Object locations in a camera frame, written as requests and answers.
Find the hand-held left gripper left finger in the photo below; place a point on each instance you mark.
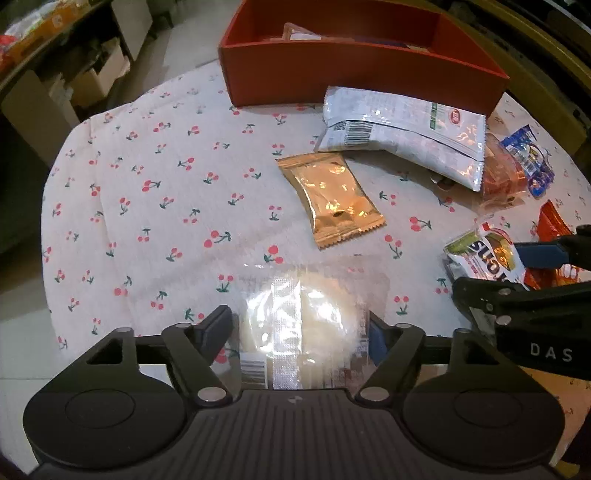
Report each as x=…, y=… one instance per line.
x=215, y=329

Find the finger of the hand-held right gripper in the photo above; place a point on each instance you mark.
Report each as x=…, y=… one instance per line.
x=538, y=255
x=485, y=293

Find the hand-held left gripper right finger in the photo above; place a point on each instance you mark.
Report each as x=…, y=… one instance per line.
x=376, y=342

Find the red snack packet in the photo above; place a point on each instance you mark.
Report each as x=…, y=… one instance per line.
x=554, y=224

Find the small white printed snack packet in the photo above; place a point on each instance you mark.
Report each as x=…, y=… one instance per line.
x=485, y=254

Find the clear round cake packet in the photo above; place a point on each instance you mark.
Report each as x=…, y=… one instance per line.
x=314, y=314

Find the clear red-print snack packet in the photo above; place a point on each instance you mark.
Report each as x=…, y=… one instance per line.
x=501, y=177

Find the gold foil snack packet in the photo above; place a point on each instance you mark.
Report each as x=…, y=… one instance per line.
x=328, y=194

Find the large white foil snack packet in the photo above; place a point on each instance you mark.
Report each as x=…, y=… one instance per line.
x=406, y=134

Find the red cardboard box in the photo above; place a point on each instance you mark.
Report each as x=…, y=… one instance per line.
x=346, y=69

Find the cherry-print tablecloth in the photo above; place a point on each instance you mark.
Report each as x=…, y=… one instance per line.
x=161, y=207

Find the brown cardboard box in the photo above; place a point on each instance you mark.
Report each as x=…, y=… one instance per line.
x=99, y=74

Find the white cabinet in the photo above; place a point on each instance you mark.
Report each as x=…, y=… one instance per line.
x=134, y=27

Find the row of orange snack boxes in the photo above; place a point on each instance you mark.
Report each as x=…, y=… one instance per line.
x=41, y=27

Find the golden frame chair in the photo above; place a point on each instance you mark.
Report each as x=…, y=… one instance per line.
x=545, y=69

